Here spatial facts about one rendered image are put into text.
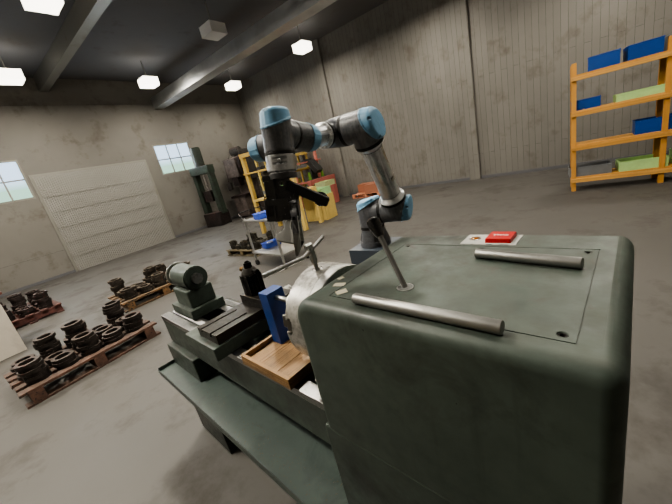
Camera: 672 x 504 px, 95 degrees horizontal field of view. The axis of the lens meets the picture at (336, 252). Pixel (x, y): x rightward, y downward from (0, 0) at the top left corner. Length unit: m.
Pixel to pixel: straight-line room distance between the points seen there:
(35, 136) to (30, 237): 2.83
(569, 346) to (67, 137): 12.62
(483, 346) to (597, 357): 0.13
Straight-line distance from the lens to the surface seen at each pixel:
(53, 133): 12.63
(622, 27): 10.17
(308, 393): 1.08
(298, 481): 1.32
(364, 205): 1.46
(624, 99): 7.19
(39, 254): 12.13
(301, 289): 0.92
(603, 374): 0.49
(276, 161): 0.79
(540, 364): 0.50
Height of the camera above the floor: 1.55
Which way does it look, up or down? 17 degrees down
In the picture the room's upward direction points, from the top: 13 degrees counter-clockwise
